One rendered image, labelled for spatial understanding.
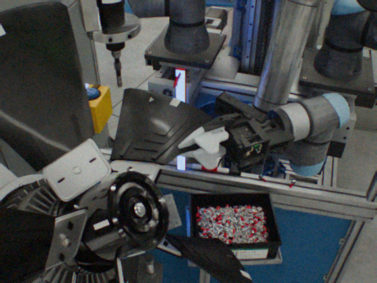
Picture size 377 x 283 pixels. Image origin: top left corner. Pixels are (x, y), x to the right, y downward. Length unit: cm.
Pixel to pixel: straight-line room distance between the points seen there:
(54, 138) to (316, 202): 77
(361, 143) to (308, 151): 191
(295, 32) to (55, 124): 51
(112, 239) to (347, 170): 210
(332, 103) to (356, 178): 169
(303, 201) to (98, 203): 72
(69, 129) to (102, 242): 17
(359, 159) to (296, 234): 141
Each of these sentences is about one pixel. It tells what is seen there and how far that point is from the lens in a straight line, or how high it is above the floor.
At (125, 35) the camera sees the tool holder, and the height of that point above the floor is 146.
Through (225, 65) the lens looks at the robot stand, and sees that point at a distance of 146.
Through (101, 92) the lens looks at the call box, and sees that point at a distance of 111.
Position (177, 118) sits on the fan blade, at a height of 118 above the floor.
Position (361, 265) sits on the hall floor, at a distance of 215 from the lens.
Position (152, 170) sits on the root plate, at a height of 119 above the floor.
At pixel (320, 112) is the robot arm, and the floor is 121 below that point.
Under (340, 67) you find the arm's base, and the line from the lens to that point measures 127.
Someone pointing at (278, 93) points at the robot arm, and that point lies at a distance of 91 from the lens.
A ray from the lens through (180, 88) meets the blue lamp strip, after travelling 98.
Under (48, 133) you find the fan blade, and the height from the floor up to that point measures 130.
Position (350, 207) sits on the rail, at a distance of 119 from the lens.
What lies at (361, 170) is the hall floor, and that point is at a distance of 259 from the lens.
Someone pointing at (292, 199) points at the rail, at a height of 83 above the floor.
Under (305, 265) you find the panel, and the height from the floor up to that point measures 50.
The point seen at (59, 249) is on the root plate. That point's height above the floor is 121.
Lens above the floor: 168
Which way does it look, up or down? 41 degrees down
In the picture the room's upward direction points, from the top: straight up
